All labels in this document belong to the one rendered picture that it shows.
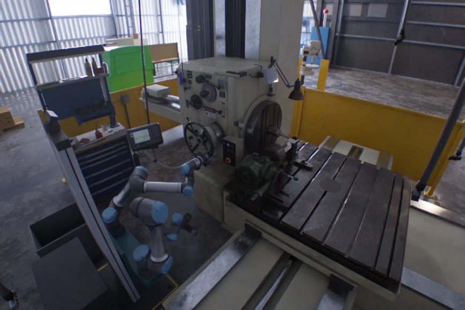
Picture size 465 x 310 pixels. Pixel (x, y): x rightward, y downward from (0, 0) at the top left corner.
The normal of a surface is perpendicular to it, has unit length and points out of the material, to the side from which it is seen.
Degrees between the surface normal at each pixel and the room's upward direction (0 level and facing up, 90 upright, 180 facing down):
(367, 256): 0
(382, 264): 0
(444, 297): 0
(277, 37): 90
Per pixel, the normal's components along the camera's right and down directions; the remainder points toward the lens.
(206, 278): 0.00, -0.89
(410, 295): -0.64, 0.35
